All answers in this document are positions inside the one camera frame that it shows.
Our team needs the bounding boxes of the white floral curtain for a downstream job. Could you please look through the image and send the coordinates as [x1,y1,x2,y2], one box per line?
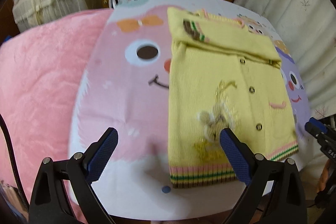
[235,0,335,118]

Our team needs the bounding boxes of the yellow knit cardigan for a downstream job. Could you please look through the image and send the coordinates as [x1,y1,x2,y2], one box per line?
[167,7,298,189]

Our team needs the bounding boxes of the pink plush blanket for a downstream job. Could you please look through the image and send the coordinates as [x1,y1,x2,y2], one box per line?
[1,9,112,211]

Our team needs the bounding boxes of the person's right hand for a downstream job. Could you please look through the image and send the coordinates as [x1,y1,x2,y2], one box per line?
[316,159,331,193]

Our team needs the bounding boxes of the cartoon printed bed sheet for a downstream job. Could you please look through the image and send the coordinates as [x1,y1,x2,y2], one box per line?
[67,0,324,222]

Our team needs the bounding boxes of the black cable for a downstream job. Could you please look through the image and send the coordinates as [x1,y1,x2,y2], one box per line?
[0,113,30,212]

